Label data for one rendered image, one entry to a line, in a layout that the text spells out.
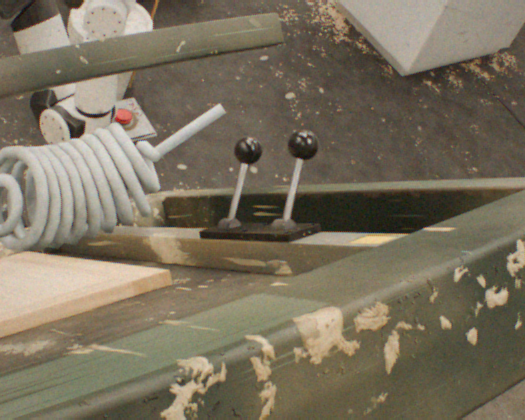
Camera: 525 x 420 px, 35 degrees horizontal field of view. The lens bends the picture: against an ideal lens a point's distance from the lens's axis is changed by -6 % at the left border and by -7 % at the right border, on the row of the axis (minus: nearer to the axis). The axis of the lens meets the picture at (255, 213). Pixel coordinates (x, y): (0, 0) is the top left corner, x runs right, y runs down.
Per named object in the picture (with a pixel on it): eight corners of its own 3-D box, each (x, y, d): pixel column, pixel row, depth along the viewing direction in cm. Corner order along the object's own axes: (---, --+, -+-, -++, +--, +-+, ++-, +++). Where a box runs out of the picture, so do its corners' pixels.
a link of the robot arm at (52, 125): (36, 152, 151) (-5, 40, 143) (85, 122, 160) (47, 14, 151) (73, 150, 144) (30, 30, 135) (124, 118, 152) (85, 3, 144)
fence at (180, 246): (84, 245, 164) (80, 224, 163) (464, 273, 85) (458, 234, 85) (61, 251, 161) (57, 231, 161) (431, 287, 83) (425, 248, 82)
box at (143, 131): (117, 150, 200) (134, 95, 187) (139, 188, 195) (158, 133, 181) (72, 161, 193) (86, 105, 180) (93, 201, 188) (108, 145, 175)
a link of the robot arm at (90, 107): (92, 75, 133) (80, 165, 146) (136, 51, 139) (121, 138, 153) (49, 46, 136) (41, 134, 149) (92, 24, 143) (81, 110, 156)
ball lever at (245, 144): (231, 238, 117) (254, 142, 119) (247, 239, 114) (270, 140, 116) (207, 231, 115) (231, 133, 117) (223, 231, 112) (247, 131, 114)
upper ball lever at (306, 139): (285, 241, 107) (309, 136, 109) (304, 241, 104) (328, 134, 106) (260, 232, 105) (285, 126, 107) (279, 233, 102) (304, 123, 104)
